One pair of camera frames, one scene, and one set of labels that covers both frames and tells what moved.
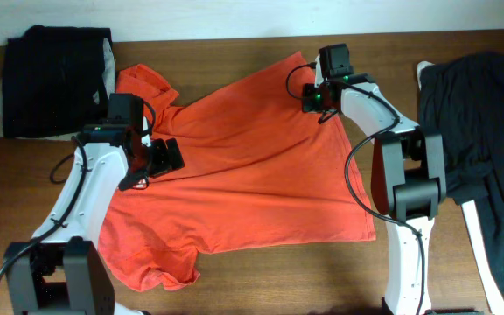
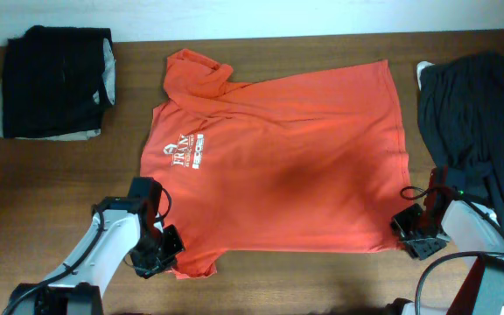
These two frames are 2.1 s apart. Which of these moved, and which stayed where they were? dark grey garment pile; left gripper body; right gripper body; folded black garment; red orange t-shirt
Moved: red orange t-shirt; left gripper body; right gripper body
Stayed: dark grey garment pile; folded black garment
